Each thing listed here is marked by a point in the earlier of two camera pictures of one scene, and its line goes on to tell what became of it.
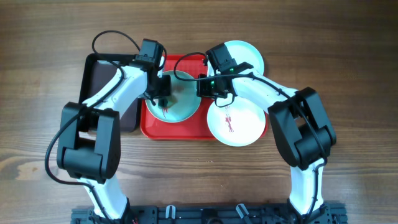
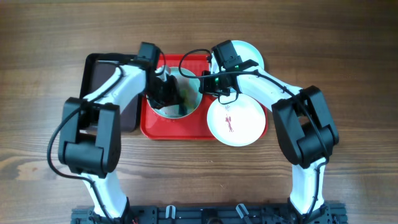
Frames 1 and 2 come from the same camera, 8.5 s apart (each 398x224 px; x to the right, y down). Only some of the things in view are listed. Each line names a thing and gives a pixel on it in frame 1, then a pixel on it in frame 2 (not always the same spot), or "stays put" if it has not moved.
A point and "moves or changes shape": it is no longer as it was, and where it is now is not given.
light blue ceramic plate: [244, 52] stays put
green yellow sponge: [171, 101] moves or changes shape
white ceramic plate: [237, 124] stays put
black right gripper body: [209, 88] stays put
